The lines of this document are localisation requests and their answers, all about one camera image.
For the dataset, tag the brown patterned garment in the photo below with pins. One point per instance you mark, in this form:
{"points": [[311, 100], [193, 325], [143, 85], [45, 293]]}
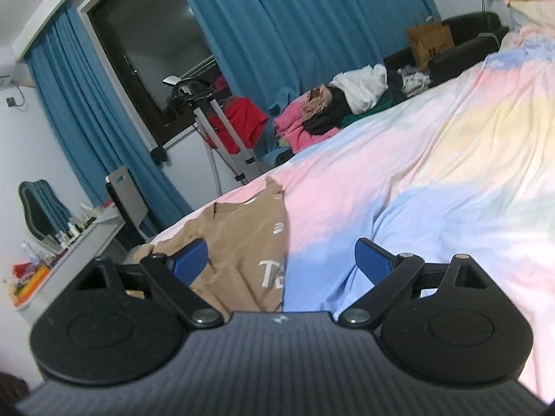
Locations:
{"points": [[319, 98]]}

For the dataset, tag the blue curtain left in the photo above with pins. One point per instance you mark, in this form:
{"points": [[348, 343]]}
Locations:
{"points": [[89, 121]]}

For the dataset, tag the wavy mirror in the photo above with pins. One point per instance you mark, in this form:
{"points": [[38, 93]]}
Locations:
{"points": [[45, 214]]}

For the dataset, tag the blue curtain right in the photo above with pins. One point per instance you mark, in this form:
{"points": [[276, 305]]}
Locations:
{"points": [[271, 51]]}

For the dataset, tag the white garment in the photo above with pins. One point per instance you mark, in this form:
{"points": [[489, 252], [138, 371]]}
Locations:
{"points": [[362, 88]]}

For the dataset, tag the pastel pink bed sheet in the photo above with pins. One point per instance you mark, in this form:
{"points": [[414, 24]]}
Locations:
{"points": [[466, 167]]}

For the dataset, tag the brown paper bag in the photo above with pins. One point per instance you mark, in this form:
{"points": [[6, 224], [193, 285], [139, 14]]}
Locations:
{"points": [[428, 41]]}

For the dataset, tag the black garment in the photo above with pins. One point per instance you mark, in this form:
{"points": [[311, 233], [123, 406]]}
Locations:
{"points": [[331, 117]]}

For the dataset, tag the white dressing desk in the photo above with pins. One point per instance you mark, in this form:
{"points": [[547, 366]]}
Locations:
{"points": [[99, 239]]}

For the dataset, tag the blue garment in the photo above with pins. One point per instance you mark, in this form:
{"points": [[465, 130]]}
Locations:
{"points": [[267, 149]]}

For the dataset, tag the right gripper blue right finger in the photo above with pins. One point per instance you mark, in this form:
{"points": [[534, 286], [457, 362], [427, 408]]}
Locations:
{"points": [[376, 263]]}

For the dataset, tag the silver garment steamer stand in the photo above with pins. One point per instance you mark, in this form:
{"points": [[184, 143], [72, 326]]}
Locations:
{"points": [[197, 96]]}

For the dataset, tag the dark window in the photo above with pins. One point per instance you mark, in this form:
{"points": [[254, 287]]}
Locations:
{"points": [[149, 44]]}

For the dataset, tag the tan t-shirt with logo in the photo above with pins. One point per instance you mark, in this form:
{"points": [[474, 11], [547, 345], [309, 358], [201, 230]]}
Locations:
{"points": [[247, 251]]}

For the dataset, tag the pink garment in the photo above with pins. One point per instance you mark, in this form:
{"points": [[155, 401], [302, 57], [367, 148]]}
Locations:
{"points": [[289, 127]]}

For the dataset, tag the black and white chair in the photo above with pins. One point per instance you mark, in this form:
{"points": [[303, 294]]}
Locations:
{"points": [[130, 203]]}

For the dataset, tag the red garment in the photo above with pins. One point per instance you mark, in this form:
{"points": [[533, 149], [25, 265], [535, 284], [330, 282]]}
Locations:
{"points": [[247, 120]]}

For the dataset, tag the blue curtain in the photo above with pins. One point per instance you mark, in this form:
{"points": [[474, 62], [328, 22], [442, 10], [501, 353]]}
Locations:
{"points": [[89, 121], [271, 51]]}

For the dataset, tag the black sofa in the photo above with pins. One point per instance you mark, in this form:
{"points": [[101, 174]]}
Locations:
{"points": [[475, 35]]}

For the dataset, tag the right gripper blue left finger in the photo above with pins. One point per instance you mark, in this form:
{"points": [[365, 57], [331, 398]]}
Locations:
{"points": [[184, 266]]}

